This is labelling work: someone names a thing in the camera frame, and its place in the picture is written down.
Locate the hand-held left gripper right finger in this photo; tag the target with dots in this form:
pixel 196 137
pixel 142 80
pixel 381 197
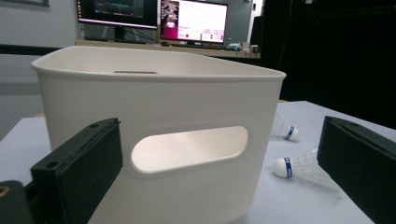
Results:
pixel 361 168

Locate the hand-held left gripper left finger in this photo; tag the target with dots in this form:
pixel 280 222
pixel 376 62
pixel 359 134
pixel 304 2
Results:
pixel 77 174

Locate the white shuttlecock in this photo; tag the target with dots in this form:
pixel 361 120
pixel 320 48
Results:
pixel 292 133
pixel 281 168

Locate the white plastic basket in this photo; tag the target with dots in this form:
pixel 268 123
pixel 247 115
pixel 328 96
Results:
pixel 186 99

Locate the black curtain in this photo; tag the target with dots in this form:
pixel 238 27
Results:
pixel 336 56

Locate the black keyboard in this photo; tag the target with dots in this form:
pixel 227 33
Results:
pixel 106 39

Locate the dark screen monitor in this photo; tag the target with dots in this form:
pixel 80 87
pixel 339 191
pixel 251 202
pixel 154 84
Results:
pixel 118 12

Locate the small teal object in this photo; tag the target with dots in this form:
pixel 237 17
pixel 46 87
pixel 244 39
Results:
pixel 234 46

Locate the bright screen monitor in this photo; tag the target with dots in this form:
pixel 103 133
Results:
pixel 199 21

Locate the grey wall frame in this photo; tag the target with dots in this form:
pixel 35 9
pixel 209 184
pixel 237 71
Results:
pixel 25 2

